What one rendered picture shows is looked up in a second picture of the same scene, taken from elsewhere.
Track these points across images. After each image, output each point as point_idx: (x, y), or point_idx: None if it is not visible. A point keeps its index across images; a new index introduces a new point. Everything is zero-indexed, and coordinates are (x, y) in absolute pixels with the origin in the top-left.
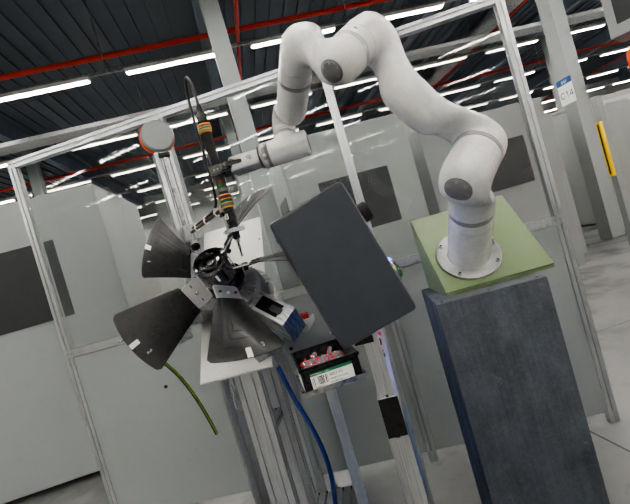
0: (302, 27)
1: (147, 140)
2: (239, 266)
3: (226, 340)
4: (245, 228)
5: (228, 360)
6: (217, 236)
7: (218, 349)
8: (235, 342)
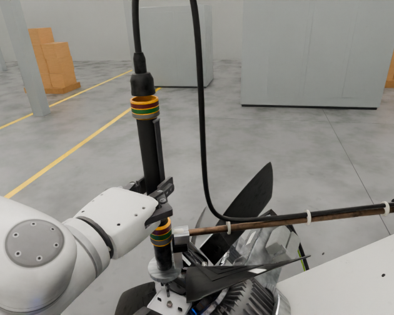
0: None
1: None
2: (154, 295)
3: (124, 304)
4: None
5: (115, 310)
6: (390, 255)
7: (122, 299)
8: (121, 314)
